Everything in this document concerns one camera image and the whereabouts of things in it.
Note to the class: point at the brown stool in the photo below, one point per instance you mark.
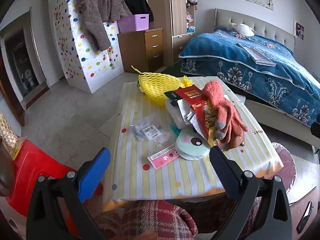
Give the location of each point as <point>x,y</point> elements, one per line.
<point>297,197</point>

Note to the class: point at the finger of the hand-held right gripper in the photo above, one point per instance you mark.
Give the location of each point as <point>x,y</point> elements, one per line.
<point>315,130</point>

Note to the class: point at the person's red plaid clothing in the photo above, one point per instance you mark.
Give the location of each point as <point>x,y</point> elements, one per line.
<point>155,220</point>

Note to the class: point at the teal plastic scrap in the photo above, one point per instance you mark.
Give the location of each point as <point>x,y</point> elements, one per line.
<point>176,128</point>

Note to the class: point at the white pillow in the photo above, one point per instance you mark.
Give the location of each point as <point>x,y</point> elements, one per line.
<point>243,28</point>

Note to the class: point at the brown quilted jacket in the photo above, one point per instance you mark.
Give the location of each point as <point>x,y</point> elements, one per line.
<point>90,12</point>

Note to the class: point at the pink label card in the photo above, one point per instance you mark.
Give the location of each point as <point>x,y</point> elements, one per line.
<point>162,157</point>

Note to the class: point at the black tag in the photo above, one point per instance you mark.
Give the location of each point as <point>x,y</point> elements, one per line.
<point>171,97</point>

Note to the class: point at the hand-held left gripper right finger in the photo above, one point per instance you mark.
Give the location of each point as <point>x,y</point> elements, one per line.
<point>225,172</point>

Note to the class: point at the gold polka dot bag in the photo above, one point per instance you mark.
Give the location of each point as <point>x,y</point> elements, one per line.
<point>7,130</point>

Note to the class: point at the mint green cartoon face pad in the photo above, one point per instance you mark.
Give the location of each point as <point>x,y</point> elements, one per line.
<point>187,145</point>

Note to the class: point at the white polka dot cabinet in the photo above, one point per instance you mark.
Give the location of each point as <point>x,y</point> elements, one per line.
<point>75,62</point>

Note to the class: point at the beige upholstered bed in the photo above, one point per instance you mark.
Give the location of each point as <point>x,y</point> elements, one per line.
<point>275,30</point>

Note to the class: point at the grey folded cloth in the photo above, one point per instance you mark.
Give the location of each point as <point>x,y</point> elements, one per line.
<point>257,55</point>

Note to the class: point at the orange knit glove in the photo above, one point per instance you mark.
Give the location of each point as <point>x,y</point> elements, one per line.
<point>225,110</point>

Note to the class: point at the dark brown door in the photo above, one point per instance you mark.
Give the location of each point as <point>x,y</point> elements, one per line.
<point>10,100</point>

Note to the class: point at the grey quilted jacket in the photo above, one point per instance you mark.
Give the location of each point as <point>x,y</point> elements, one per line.
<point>115,0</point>

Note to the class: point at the clear plastic bag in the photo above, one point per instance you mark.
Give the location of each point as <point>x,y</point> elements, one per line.
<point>150,131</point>

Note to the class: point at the brown leather pouch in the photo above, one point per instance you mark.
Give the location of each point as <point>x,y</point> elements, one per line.
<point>235,140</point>

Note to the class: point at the wooden drawer cabinet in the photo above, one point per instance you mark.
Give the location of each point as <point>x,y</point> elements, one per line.
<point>150,47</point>

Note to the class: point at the yellow striped tablecloth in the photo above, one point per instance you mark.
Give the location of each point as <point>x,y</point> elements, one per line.
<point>140,170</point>

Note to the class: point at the red plastic stool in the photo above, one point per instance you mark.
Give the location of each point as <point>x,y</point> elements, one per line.
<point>32,170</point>

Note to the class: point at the red snack packet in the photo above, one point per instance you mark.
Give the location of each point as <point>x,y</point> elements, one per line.
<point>192,95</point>

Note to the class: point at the small wall picture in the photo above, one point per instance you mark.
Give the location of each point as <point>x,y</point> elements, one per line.
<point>299,30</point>

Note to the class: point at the white toilet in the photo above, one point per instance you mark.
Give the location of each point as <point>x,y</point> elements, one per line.
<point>30,77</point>

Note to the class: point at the black flat device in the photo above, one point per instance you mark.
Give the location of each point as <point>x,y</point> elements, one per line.
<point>305,216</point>

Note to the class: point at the yellow foam fruit net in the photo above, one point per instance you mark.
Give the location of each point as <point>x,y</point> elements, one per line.
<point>155,85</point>

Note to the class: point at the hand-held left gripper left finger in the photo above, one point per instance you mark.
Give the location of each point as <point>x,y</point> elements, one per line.
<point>95,172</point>

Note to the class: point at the purple storage basket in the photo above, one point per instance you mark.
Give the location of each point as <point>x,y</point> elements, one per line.
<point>135,22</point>

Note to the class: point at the wooden wardrobe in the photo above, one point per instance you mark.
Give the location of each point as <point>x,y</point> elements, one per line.
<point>178,10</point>

